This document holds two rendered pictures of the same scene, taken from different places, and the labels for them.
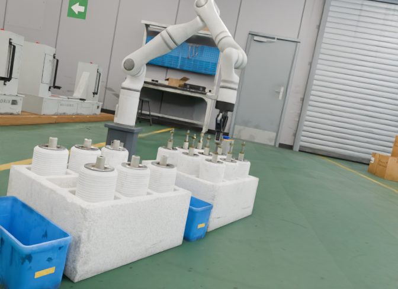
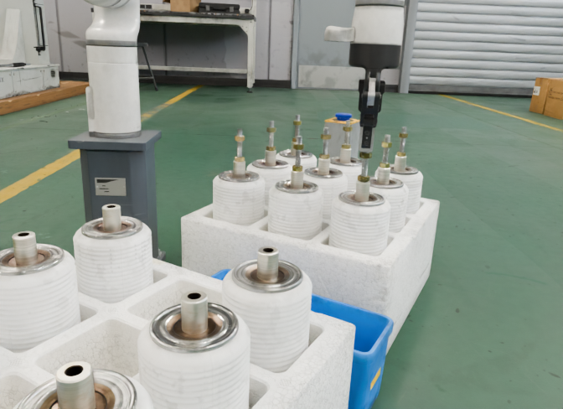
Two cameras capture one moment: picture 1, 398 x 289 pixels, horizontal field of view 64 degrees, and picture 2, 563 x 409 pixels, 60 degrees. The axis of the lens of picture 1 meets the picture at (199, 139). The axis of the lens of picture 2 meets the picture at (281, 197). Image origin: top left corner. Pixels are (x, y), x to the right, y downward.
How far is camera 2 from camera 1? 0.54 m
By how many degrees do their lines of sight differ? 14
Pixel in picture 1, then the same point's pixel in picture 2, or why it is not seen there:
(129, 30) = not seen: outside the picture
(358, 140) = (501, 59)
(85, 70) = (10, 6)
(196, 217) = (367, 371)
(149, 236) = not seen: outside the picture
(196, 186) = (333, 271)
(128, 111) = (118, 99)
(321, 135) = (442, 59)
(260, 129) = (343, 66)
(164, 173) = (284, 311)
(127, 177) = (185, 385)
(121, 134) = (114, 158)
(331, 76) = not seen: outside the picture
